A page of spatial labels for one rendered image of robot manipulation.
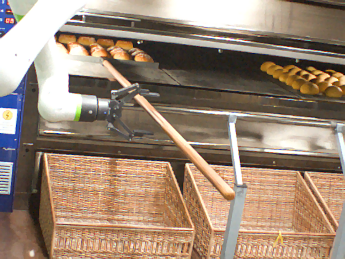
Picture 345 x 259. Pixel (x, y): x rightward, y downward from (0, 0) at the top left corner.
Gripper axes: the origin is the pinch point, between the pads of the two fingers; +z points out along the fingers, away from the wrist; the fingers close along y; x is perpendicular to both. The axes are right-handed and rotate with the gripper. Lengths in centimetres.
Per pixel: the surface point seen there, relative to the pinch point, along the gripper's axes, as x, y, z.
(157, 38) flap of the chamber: -43.5, -20.8, 9.8
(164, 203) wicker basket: -50, 51, 26
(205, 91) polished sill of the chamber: -58, 2, 39
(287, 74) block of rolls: -100, -3, 96
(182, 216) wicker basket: -25, 47, 26
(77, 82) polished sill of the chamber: -59, 3, -17
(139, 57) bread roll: -102, -3, 19
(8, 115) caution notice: -56, 19, -44
